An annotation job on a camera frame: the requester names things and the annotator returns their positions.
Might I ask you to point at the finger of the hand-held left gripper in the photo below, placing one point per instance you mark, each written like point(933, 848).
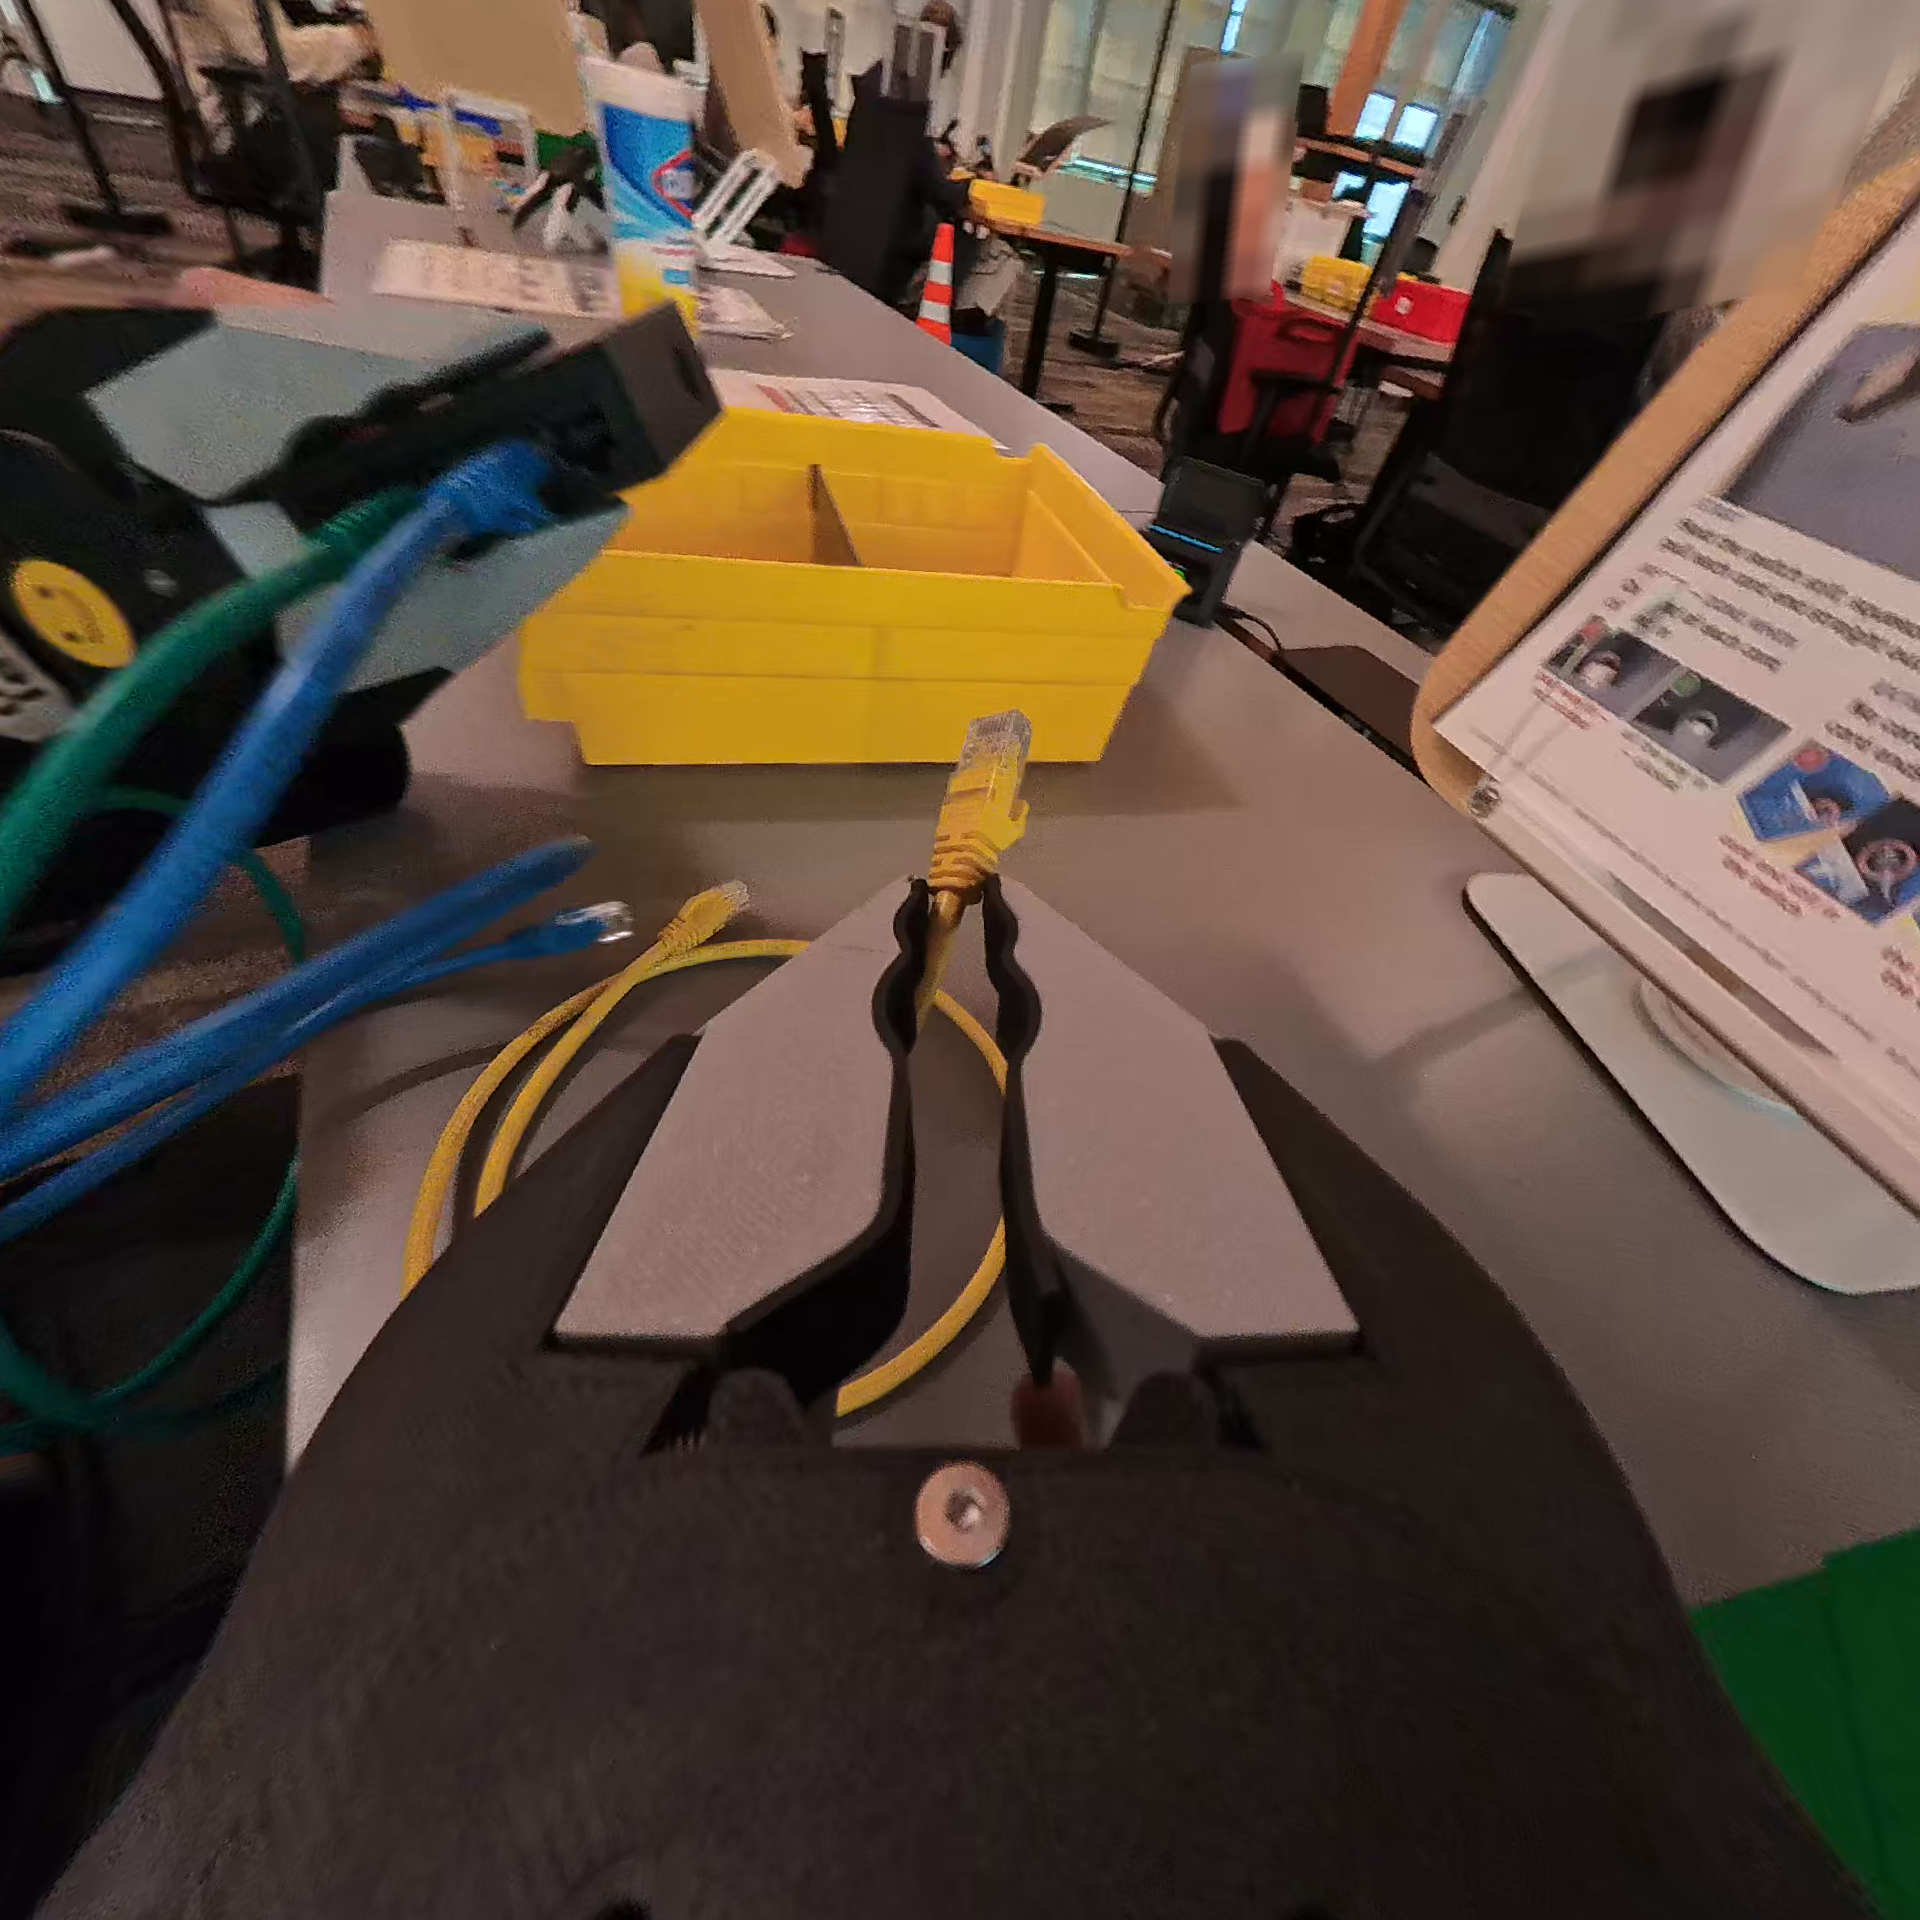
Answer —
point(451, 599)
point(271, 399)

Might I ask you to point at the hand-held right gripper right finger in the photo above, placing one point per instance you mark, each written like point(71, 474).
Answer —
point(1170, 1185)

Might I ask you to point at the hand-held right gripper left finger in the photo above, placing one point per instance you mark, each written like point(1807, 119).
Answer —
point(751, 1171)

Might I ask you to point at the black ethernet switch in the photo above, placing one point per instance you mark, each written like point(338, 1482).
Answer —
point(644, 390)

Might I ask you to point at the yellow plastic bin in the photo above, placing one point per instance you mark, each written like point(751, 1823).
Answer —
point(840, 675)

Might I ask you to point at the green plastic bin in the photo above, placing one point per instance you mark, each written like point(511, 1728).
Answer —
point(1829, 1723)

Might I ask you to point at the white wipes canister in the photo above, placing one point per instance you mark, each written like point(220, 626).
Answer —
point(644, 182)

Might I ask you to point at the white paper sheet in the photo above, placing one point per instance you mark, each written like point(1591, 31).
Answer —
point(855, 403)

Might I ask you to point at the instruction sheet on stand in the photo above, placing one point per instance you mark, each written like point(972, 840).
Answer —
point(1650, 1021)

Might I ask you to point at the striped orange traffic cone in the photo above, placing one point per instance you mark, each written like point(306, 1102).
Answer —
point(935, 294)

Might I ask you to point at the black label printer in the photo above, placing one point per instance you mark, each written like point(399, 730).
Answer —
point(1208, 539)

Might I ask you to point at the black office chair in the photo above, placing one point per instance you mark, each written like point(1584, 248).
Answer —
point(1253, 390)
point(1425, 495)

